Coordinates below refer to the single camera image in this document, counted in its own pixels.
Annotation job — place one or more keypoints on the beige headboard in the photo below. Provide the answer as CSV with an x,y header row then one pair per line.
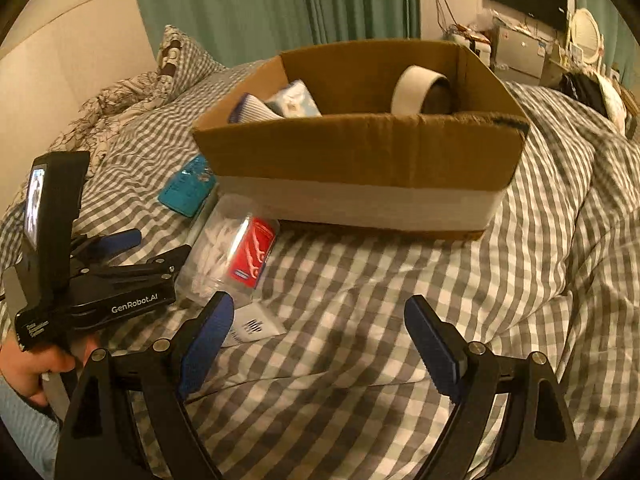
x,y
65,50

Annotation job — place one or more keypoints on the white oval mirror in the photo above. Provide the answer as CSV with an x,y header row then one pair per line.
x,y
586,32

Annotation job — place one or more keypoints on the floral blanket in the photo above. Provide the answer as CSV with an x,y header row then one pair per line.
x,y
115,110

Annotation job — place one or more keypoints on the blue white tissue pack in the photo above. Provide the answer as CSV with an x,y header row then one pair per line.
x,y
295,100

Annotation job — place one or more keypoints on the black bag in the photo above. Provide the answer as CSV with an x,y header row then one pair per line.
x,y
582,90

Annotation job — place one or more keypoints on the blue striped cloth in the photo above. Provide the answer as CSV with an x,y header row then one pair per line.
x,y
252,110

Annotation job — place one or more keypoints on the grey checked duvet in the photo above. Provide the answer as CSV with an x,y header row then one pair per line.
x,y
350,335

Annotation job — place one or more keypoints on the checked pillow with brown pattern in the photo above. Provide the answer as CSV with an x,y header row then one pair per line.
x,y
187,62

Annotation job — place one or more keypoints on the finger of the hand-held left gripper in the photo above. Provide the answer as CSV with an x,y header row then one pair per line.
x,y
120,240
167,262

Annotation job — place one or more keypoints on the person's left forearm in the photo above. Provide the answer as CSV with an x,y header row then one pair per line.
x,y
25,435

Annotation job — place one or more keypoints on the white paper packet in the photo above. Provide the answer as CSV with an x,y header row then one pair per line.
x,y
255,325

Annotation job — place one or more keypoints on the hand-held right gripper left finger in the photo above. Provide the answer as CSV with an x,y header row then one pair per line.
x,y
210,335

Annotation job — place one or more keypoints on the clear cotton swab jar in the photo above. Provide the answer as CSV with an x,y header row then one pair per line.
x,y
220,255

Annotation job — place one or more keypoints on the silver cabinet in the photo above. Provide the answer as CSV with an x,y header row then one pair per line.
x,y
520,52

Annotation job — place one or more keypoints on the person's left hand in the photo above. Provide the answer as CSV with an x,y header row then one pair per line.
x,y
22,365

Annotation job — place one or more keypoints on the green curtain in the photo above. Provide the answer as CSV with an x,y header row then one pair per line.
x,y
270,5

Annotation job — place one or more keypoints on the white tape roll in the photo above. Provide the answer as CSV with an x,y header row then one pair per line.
x,y
415,87

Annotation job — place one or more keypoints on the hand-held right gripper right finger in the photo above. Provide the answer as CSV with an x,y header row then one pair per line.
x,y
434,347

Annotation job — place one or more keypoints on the teal plastic case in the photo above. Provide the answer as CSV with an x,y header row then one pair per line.
x,y
186,187

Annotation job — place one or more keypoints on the brown cardboard box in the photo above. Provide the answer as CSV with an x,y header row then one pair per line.
x,y
360,170

